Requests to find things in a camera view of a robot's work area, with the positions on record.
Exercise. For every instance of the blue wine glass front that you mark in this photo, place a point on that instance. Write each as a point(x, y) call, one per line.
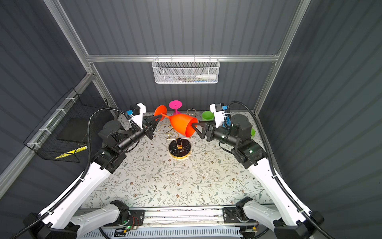
point(227, 121)

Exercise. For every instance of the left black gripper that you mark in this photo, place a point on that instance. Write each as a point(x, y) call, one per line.
point(146, 127)

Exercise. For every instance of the white wire mesh basket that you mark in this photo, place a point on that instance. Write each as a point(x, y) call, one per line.
point(183, 70)

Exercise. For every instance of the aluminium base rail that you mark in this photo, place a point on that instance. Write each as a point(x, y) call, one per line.
point(131, 220)

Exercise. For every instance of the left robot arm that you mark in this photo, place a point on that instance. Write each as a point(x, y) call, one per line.
point(57, 221)

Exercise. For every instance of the floral table mat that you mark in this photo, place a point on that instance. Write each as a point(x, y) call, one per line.
point(151, 177)

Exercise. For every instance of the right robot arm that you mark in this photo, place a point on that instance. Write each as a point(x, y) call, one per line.
point(254, 158)

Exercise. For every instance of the pink wine glass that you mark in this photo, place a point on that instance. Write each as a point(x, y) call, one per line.
point(175, 105)

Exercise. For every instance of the light green wine glass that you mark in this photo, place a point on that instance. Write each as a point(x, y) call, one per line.
point(207, 116)

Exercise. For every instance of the red wine glass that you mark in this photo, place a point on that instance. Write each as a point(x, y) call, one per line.
point(181, 123)

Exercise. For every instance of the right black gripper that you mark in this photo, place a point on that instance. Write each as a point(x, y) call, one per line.
point(207, 127)

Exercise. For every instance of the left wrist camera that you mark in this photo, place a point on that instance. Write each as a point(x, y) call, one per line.
point(135, 115)

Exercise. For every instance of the white marker in basket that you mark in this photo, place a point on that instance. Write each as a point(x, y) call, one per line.
point(207, 76)

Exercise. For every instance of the gold wine glass rack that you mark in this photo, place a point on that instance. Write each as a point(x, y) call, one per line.
point(180, 148)

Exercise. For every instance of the black wire basket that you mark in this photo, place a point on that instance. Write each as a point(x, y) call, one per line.
point(63, 137)

